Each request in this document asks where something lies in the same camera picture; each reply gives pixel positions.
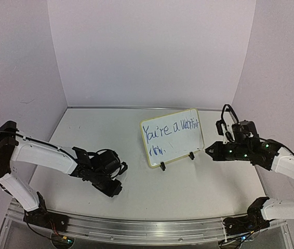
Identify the white whiteboard yellow rim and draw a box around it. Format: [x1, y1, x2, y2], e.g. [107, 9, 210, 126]
[140, 108, 205, 168]

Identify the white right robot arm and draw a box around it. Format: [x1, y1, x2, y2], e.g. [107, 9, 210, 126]
[205, 120, 294, 224]

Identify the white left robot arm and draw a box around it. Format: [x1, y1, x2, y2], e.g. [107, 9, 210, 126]
[0, 120, 128, 226]

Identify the black right board stand foot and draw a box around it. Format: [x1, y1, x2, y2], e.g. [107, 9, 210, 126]
[189, 151, 195, 160]

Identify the black board stand foot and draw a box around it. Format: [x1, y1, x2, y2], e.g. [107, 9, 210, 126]
[160, 162, 166, 171]
[189, 151, 195, 160]

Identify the black left board stand foot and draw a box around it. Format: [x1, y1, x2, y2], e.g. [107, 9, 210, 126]
[160, 162, 166, 171]

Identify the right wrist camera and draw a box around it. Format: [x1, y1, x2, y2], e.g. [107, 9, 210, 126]
[216, 119, 232, 144]

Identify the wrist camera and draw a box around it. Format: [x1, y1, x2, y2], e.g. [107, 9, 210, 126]
[216, 119, 232, 144]
[114, 161, 128, 177]

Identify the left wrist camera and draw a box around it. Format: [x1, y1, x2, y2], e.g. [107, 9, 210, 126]
[114, 161, 128, 177]

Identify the black right camera cable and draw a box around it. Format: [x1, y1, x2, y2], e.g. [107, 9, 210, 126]
[220, 104, 240, 125]

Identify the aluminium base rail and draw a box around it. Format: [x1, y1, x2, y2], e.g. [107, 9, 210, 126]
[0, 201, 294, 248]

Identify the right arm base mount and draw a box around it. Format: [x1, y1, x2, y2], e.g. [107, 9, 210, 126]
[222, 212, 270, 236]

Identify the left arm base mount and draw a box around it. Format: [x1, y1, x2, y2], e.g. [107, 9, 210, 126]
[23, 208, 69, 232]

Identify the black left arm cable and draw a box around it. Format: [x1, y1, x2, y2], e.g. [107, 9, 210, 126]
[0, 129, 75, 159]

